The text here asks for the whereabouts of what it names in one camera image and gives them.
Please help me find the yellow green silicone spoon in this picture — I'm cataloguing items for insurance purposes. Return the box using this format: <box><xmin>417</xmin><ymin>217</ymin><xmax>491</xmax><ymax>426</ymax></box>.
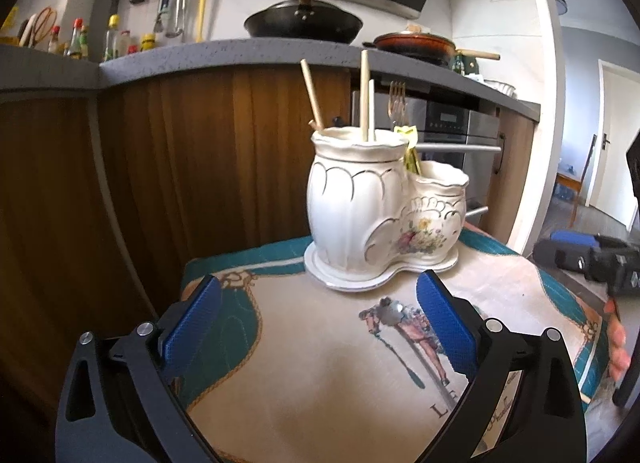
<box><xmin>394</xmin><ymin>126</ymin><xmax>422</xmax><ymax>176</ymax></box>

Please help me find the gold fork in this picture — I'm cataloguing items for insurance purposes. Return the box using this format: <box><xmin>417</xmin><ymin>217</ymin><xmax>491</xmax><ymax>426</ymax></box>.
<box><xmin>387</xmin><ymin>80</ymin><xmax>407</xmax><ymax>128</ymax></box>

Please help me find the person right hand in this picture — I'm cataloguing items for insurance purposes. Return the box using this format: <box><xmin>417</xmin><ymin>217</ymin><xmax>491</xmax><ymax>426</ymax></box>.
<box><xmin>604</xmin><ymin>298</ymin><xmax>631</xmax><ymax>382</ymax></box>

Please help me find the stainless steel oven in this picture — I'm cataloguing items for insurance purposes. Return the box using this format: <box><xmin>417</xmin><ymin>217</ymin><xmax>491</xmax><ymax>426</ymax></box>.
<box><xmin>349</xmin><ymin>89</ymin><xmax>504</xmax><ymax>229</ymax></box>

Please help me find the printed teal table cloth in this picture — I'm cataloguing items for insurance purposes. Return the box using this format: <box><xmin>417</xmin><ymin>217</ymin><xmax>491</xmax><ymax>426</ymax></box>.
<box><xmin>178</xmin><ymin>228</ymin><xmax>608</xmax><ymax>462</ymax></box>

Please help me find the wooden cabinet front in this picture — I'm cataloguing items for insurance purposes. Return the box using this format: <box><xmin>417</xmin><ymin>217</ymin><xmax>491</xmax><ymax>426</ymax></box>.
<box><xmin>0</xmin><ymin>64</ymin><xmax>354</xmax><ymax>344</ymax></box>

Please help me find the white ceramic utensil holder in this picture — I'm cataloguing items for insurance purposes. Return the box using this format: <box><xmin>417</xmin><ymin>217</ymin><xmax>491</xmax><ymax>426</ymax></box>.
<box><xmin>304</xmin><ymin>127</ymin><xmax>469</xmax><ymax>292</ymax></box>

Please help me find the red brown frying pan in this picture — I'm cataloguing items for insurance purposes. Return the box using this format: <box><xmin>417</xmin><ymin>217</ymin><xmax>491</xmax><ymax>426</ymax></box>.
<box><xmin>362</xmin><ymin>30</ymin><xmax>500</xmax><ymax>66</ymax></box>

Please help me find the yellow cap oil bottle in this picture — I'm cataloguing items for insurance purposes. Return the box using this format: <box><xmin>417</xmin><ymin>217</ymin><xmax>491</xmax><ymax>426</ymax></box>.
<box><xmin>103</xmin><ymin>14</ymin><xmax>119</xmax><ymax>62</ymax></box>

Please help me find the red cap sauce bottle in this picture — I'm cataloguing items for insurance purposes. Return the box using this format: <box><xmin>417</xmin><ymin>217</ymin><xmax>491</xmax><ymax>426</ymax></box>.
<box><xmin>65</xmin><ymin>18</ymin><xmax>84</xmax><ymax>60</ymax></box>

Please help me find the black wok wooden handle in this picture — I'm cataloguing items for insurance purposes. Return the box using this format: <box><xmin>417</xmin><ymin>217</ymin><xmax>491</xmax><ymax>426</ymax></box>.
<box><xmin>244</xmin><ymin>0</ymin><xmax>363</xmax><ymax>45</ymax></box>

